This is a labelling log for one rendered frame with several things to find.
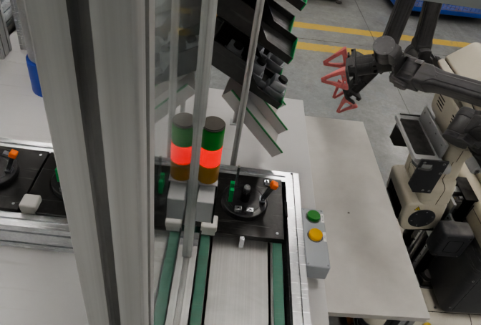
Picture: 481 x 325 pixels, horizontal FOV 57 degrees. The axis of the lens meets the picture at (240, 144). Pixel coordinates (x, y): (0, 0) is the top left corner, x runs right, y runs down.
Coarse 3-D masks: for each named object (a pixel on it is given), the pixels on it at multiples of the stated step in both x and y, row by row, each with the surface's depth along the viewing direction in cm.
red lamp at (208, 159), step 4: (220, 148) 92; (200, 152) 93; (204, 152) 92; (208, 152) 91; (212, 152) 91; (216, 152) 92; (220, 152) 93; (200, 156) 93; (204, 156) 92; (208, 156) 92; (212, 156) 92; (216, 156) 93; (220, 156) 94; (200, 160) 94; (204, 160) 93; (208, 160) 93; (212, 160) 93; (216, 160) 93; (200, 164) 94; (204, 164) 94; (208, 164) 93; (212, 164) 94; (216, 164) 94
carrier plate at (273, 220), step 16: (224, 176) 141; (240, 176) 142; (272, 192) 138; (272, 208) 133; (224, 224) 126; (240, 224) 127; (256, 224) 128; (272, 224) 129; (256, 240) 126; (272, 240) 125
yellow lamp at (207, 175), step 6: (204, 168) 95; (210, 168) 95; (216, 168) 95; (198, 174) 97; (204, 174) 96; (210, 174) 96; (216, 174) 97; (204, 180) 97; (210, 180) 97; (216, 180) 99
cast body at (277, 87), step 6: (276, 78) 133; (282, 78) 133; (258, 84) 136; (264, 84) 135; (270, 84) 133; (276, 84) 133; (282, 84) 132; (264, 90) 135; (270, 90) 134; (276, 90) 134; (282, 90) 134; (276, 96) 135; (282, 96) 135
